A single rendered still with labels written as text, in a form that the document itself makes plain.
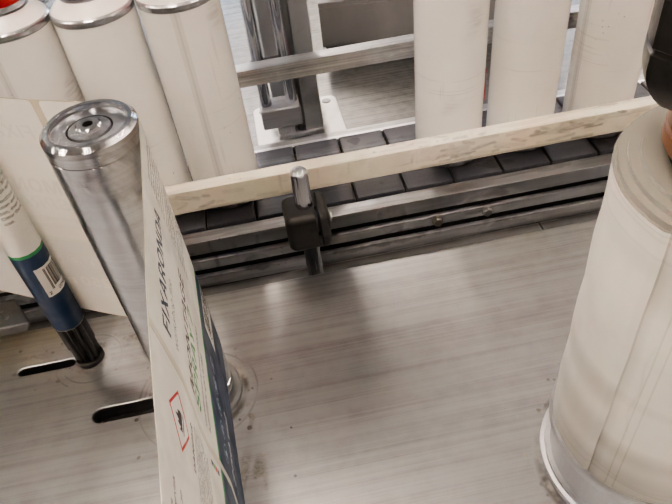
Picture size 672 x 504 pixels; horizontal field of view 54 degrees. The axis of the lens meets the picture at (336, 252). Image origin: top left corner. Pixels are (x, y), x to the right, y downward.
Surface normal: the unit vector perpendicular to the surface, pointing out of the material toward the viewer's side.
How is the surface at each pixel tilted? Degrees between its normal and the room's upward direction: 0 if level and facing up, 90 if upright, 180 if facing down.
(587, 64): 90
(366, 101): 0
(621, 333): 92
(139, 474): 0
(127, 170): 90
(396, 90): 0
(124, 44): 90
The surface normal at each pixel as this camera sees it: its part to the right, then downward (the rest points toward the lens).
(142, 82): 0.77, 0.39
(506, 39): -0.72, 0.54
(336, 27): 0.03, 0.70
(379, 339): -0.10, -0.71
